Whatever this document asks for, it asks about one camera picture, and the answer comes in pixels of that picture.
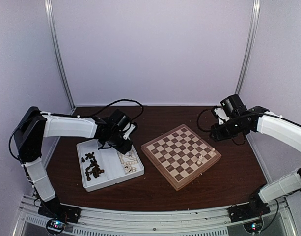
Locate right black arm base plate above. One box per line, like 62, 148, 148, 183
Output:
228, 204, 271, 223

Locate left controller board with LEDs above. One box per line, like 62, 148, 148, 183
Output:
46, 219, 66, 235

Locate pile of light chess pieces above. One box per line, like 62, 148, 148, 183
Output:
118, 151, 138, 174

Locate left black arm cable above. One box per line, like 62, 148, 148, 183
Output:
91, 99, 144, 123

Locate left aluminium frame post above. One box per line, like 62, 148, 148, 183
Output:
44, 0, 76, 111

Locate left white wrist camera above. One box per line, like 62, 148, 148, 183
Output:
121, 122, 137, 140

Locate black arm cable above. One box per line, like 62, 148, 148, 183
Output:
91, 99, 144, 123
196, 108, 216, 132

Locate controller board with leds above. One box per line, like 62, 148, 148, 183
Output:
243, 221, 263, 234
46, 219, 66, 235

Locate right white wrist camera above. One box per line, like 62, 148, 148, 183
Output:
212, 106, 230, 125

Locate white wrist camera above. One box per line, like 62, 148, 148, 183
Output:
121, 122, 137, 140
212, 106, 230, 125

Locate right controller board with LEDs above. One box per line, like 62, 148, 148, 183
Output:
243, 221, 263, 234

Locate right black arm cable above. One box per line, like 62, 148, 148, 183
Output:
196, 108, 216, 132

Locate white plastic compartment tray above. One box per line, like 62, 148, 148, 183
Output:
76, 140, 144, 192

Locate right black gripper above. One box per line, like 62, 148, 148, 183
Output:
209, 117, 247, 142

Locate wooden chess board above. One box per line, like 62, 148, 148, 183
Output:
141, 124, 221, 191

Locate light chess pawn piece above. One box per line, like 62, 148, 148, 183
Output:
210, 148, 216, 157

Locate light chess king piece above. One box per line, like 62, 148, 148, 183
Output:
197, 155, 204, 166

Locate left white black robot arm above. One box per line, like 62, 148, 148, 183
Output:
9, 106, 137, 218

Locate front aluminium frame rail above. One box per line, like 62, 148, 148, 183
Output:
10, 195, 299, 236

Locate aluminium frame post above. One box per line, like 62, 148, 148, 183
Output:
235, 0, 261, 94
44, 0, 76, 111

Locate right aluminium frame post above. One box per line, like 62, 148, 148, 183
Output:
235, 0, 261, 94

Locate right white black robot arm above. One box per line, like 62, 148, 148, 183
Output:
209, 94, 301, 217

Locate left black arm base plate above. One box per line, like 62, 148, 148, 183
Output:
38, 205, 81, 223

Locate pile of dark chess pieces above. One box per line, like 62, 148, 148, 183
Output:
81, 152, 105, 181

